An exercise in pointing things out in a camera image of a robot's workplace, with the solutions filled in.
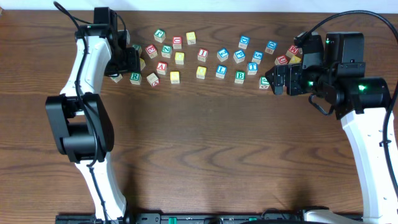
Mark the blue 2 wooden block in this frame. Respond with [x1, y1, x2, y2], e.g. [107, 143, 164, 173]
[216, 48, 229, 62]

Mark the blue L block centre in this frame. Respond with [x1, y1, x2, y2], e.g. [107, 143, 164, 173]
[216, 65, 227, 78]

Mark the blue D block left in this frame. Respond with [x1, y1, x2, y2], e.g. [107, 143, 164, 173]
[238, 35, 250, 49]

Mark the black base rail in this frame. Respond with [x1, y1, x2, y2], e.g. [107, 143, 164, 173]
[55, 212, 364, 224]

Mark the red I wooden block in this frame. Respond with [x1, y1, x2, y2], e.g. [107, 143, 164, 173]
[198, 49, 209, 62]

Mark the red u block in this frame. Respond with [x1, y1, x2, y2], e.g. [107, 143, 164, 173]
[275, 55, 289, 65]
[172, 36, 182, 49]

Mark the yellow wooden block left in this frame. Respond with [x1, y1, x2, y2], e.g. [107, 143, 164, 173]
[139, 58, 146, 70]

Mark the tilted red A block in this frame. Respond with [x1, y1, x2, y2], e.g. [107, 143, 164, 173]
[147, 73, 160, 87]

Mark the red A block upright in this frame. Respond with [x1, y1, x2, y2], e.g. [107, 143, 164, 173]
[156, 62, 168, 75]

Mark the green J block back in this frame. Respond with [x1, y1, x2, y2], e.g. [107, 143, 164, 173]
[154, 29, 166, 43]

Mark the red U block back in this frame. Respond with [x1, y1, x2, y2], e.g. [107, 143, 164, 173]
[172, 36, 182, 49]

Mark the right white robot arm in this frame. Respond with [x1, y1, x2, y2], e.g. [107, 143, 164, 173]
[265, 32, 397, 223]

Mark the yellow K wooden block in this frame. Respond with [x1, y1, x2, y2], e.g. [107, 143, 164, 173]
[289, 55, 302, 64]

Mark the blue 5 wooden block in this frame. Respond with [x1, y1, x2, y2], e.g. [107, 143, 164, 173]
[252, 50, 264, 64]

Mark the blue d block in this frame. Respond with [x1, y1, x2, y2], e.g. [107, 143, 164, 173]
[238, 35, 250, 49]
[265, 40, 277, 55]

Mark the green j block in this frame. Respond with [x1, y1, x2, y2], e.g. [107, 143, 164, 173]
[259, 76, 270, 89]
[154, 29, 166, 43]

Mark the green R wooden block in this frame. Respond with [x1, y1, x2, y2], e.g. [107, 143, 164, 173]
[129, 72, 142, 85]

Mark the blue D block right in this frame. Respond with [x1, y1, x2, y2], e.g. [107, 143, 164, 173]
[265, 40, 277, 55]

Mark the yellow block back row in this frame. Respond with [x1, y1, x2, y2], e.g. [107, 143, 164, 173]
[186, 32, 197, 45]

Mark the red U block right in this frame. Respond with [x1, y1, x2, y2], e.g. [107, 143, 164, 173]
[275, 55, 289, 65]

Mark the red E wooden block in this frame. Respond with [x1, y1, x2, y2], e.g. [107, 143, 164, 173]
[145, 44, 158, 58]

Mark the red M wooden block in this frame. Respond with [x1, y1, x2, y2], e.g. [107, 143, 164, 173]
[285, 45, 299, 58]

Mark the green B wooden block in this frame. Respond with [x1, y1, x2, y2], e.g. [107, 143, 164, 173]
[234, 71, 246, 84]

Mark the green 7 wooden block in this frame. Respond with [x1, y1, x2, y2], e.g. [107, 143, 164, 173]
[132, 44, 142, 56]

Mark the yellow o block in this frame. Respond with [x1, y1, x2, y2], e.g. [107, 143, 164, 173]
[175, 52, 185, 65]
[196, 66, 207, 80]

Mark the yellow 8 wooden block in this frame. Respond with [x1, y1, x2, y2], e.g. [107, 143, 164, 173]
[170, 71, 180, 84]

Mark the blue T wooden block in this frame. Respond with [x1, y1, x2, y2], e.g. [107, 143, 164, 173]
[247, 62, 258, 75]

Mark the blue P wooden block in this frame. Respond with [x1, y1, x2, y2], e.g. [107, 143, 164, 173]
[233, 50, 246, 63]

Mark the green J block front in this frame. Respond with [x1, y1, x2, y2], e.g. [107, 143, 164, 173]
[259, 76, 270, 89]

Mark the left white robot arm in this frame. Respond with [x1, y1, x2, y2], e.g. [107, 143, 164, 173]
[45, 24, 140, 223]

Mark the green Z wooden block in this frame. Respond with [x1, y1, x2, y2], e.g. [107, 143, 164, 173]
[161, 45, 172, 58]

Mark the green V wooden block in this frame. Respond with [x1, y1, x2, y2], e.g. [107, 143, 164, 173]
[110, 74, 123, 83]

